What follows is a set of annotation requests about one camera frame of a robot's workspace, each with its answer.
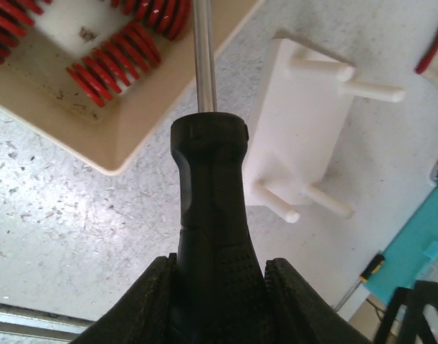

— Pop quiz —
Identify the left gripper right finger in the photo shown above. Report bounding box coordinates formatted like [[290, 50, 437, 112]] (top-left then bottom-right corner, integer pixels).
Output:
[[265, 258, 370, 343]]

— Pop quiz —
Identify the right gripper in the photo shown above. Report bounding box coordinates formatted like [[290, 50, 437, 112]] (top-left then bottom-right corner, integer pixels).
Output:
[[374, 281, 438, 343]]

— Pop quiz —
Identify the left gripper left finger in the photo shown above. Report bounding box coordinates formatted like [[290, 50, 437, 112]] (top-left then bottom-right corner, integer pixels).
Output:
[[72, 253, 176, 343]]

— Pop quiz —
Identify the orange black screwdriver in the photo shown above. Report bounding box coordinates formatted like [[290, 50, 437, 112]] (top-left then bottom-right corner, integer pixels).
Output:
[[170, 1, 275, 343]]

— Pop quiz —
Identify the white spring tray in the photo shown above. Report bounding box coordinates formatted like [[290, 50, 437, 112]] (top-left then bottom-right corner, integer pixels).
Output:
[[0, 0, 266, 176]]

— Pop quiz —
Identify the red spring in tray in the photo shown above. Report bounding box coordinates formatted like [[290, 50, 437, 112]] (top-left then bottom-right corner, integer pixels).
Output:
[[65, 21, 162, 107], [0, 0, 52, 65], [110, 0, 191, 41]]

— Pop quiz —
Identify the teal clear toolbox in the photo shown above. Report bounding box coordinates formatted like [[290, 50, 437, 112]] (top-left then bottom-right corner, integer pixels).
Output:
[[368, 146, 438, 307]]

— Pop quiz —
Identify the yellow black screwdriver by toolbox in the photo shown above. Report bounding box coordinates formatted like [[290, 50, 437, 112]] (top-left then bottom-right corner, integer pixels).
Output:
[[333, 252, 386, 312]]

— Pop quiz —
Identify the beige work glove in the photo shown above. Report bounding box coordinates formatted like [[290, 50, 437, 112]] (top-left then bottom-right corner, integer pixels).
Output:
[[414, 32, 438, 75]]

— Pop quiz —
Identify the white four-peg base plate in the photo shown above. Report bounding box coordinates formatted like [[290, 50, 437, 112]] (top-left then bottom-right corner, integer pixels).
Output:
[[243, 38, 406, 223]]

